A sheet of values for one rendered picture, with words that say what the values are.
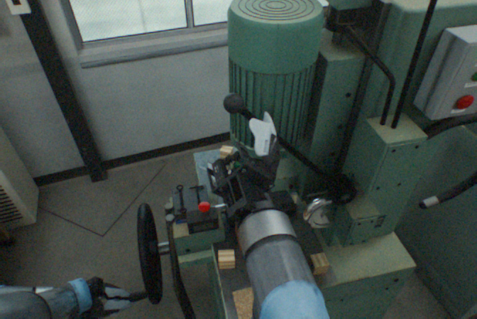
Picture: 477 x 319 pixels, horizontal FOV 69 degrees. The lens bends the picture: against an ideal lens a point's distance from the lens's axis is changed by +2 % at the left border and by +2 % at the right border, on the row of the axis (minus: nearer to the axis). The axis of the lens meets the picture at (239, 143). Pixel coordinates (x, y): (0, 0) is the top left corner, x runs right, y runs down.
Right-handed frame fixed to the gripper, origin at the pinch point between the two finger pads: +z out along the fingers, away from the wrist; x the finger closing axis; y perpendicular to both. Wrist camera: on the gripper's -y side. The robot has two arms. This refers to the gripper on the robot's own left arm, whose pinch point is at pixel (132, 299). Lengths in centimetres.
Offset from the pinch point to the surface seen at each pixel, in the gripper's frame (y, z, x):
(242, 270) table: -27.5, 19.0, 6.2
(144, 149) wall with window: 57, 29, -136
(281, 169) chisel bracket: -50, 23, -10
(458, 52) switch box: -94, 23, 6
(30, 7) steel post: -17, -50, -124
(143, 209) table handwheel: -19.4, -3.6, -16.0
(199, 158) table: -25.1, 14.8, -36.9
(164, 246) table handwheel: -11.3, 5.6, -10.3
